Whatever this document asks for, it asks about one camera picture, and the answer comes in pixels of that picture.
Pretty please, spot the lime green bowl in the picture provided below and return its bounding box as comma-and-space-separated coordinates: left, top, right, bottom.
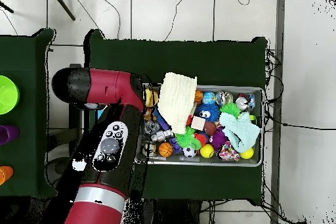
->
0, 75, 20, 116

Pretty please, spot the globe print ball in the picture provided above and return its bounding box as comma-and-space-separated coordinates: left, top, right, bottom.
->
201, 91, 217, 105

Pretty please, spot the purple cup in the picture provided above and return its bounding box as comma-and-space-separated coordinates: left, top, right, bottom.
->
0, 125, 20, 145

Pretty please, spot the orange cup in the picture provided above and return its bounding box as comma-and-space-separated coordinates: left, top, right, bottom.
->
0, 166, 14, 186

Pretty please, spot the thin black floor cable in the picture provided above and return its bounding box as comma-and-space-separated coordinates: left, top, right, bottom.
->
264, 118, 336, 131

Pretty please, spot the yellow ball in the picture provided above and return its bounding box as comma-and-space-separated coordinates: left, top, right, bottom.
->
199, 143, 215, 160

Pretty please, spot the dark green side table cloth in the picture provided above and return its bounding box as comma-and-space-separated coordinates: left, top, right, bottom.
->
0, 28, 62, 199

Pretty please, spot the colourful patterned cloth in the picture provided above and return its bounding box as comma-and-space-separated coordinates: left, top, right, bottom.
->
217, 141, 241, 162

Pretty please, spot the black upright panel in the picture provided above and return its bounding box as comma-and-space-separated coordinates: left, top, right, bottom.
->
68, 63, 83, 158

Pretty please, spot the shallow mesh bin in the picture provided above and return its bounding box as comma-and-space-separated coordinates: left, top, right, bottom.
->
134, 83, 265, 168

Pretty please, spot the black tripod leg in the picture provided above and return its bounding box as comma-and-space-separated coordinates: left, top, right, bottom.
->
0, 1, 14, 14
48, 0, 76, 22

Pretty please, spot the grey rounded stand base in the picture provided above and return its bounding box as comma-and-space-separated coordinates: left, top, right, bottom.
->
45, 156, 73, 185

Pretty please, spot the green spiky ball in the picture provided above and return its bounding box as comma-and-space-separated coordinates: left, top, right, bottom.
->
219, 102, 242, 118

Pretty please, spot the cream waffle cloth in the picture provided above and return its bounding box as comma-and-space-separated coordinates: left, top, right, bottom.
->
157, 72, 198, 135

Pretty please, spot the yellow plush duck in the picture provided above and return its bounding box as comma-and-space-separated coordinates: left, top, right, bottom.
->
144, 88, 159, 108

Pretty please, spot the blue spiky ball with eyes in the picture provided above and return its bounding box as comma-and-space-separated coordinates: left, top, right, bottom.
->
195, 102, 221, 123

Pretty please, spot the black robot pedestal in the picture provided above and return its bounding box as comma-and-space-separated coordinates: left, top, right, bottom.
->
141, 198, 201, 224

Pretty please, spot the orange basketball toy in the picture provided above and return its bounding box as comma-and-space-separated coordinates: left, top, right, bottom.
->
157, 141, 175, 158

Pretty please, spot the mint waffle cloth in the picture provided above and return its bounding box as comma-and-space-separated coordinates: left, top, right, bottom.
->
218, 111, 261, 154

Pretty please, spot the small soccer ball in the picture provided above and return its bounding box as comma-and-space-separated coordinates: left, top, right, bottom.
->
182, 146, 198, 158

